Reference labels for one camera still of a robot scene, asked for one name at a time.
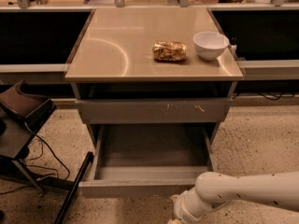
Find grey drawer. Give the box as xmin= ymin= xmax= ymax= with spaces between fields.
xmin=76 ymin=98 xmax=232 ymax=124
xmin=79 ymin=124 xmax=214 ymax=198

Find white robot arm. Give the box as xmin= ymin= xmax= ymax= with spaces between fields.
xmin=173 ymin=172 xmax=299 ymax=224

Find grey drawer cabinet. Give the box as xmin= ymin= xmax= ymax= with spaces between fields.
xmin=65 ymin=7 xmax=243 ymax=140

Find crumpled gold snack bag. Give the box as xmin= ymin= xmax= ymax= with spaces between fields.
xmin=153 ymin=41 xmax=187 ymax=62

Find white ceramic bowl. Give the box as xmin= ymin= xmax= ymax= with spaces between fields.
xmin=193 ymin=32 xmax=229 ymax=61

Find black pole on floor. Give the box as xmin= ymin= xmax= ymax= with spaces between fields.
xmin=53 ymin=151 xmax=94 ymax=224

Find small white bottle black cap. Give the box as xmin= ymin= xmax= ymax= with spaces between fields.
xmin=230 ymin=37 xmax=237 ymax=56

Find dark brown chair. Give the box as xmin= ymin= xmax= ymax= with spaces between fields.
xmin=0 ymin=80 xmax=56 ymax=194

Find black cable on floor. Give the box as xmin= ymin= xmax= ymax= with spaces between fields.
xmin=0 ymin=121 xmax=71 ymax=196

